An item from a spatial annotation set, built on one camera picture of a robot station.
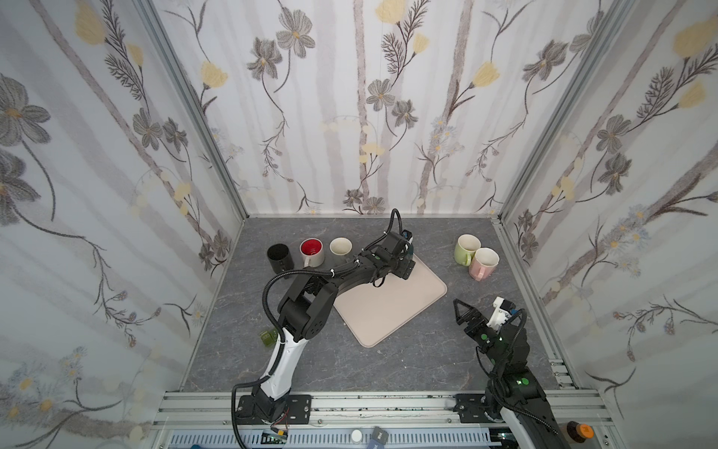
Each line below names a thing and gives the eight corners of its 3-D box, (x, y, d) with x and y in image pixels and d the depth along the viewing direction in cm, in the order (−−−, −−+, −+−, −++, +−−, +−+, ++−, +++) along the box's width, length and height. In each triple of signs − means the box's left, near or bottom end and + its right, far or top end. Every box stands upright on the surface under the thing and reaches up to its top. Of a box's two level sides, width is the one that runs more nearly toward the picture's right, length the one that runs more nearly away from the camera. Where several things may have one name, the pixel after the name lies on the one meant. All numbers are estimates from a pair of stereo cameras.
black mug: (270, 278, 102) (264, 264, 95) (276, 258, 108) (270, 243, 101) (291, 278, 102) (286, 264, 95) (295, 258, 108) (291, 243, 101)
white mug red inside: (300, 272, 104) (296, 260, 98) (304, 249, 111) (301, 237, 105) (322, 273, 104) (320, 260, 98) (325, 250, 111) (323, 237, 105)
